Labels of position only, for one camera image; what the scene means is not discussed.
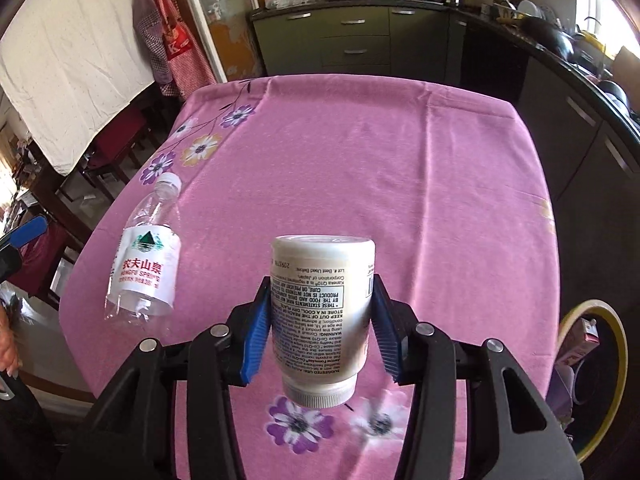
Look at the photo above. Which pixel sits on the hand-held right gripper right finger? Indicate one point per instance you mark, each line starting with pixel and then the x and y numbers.
pixel 387 335

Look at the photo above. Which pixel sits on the red apron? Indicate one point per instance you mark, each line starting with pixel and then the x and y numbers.
pixel 187 55

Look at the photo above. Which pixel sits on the cardboard box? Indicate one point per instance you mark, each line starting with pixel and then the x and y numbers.
pixel 627 67

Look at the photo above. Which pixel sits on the pink floral tablecloth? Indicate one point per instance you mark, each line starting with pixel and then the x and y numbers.
pixel 375 170

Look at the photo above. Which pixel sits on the person's left hand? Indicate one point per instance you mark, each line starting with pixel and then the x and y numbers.
pixel 7 345

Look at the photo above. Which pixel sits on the clear plastic water bottle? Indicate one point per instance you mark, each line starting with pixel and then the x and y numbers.
pixel 145 265

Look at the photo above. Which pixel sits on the red white drink carton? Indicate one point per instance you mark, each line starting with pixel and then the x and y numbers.
pixel 582 340

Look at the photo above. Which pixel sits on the dark wooden chair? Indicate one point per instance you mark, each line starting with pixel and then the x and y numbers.
pixel 115 135

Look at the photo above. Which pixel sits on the long dark kitchen cabinet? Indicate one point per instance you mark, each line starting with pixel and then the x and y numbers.
pixel 550 95

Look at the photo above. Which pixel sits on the yellow rimmed trash bin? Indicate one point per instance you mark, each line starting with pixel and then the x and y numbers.
pixel 620 360

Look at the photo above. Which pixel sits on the small black pot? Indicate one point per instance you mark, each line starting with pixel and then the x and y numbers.
pixel 614 94

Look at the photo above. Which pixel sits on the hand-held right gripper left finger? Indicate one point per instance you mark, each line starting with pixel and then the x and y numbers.
pixel 252 340

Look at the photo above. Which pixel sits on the white supplement bottle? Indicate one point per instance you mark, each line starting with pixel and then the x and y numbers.
pixel 320 320

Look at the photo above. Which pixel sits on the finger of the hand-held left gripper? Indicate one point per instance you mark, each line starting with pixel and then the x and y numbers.
pixel 27 231

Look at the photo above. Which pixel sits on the white hanging cloth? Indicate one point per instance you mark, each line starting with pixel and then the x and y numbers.
pixel 75 60

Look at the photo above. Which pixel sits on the orange wooden glass door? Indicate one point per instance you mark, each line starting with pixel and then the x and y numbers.
pixel 230 35

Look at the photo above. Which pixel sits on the purple checked apron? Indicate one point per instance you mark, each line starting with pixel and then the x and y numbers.
pixel 150 25

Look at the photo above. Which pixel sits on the large black wok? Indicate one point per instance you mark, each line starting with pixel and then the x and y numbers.
pixel 550 35

